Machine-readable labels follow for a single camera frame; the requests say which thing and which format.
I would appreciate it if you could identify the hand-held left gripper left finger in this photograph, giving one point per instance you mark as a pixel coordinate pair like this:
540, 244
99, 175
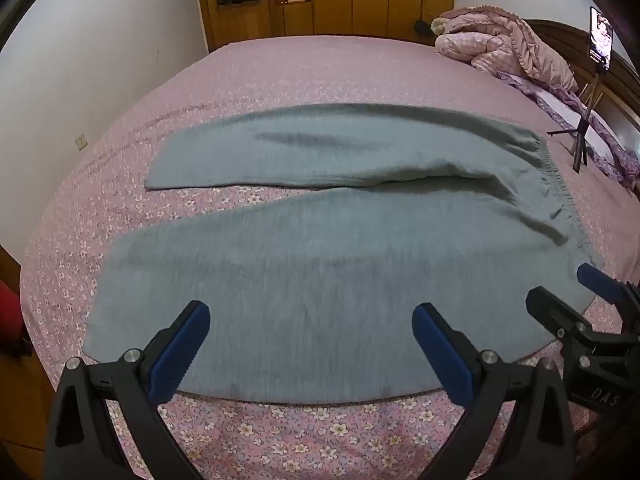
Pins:
180, 355

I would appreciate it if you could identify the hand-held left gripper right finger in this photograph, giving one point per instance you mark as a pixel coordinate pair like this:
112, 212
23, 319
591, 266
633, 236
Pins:
445, 355

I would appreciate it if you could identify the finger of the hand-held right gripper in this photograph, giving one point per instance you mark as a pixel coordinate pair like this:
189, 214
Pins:
550, 310
597, 282

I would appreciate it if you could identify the grey-green pants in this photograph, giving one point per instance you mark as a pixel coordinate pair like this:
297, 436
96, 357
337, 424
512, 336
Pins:
320, 270

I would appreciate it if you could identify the black tripod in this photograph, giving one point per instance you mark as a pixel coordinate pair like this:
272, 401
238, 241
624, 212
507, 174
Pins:
580, 135

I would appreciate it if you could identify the wooden side cabinet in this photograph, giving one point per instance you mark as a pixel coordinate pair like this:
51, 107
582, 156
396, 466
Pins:
25, 400

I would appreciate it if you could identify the red container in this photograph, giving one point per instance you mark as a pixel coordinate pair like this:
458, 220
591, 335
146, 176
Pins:
10, 315

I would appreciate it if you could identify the dark wooden headboard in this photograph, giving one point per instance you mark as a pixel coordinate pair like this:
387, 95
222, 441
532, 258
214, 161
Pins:
622, 80

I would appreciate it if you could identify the smartphone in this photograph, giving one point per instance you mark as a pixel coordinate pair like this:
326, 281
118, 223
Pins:
601, 37

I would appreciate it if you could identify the pink floral bed sheet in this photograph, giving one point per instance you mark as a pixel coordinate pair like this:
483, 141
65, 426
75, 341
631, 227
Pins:
150, 110

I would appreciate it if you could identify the pink quilt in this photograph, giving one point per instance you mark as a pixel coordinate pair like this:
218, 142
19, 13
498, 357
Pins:
505, 45

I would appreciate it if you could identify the beige plush toy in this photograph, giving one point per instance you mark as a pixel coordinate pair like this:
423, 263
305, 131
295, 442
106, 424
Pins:
440, 25

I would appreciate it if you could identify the small black object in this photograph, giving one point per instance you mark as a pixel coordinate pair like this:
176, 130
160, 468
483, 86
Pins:
422, 26

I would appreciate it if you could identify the wall outlet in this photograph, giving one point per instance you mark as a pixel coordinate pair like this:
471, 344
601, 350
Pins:
81, 141

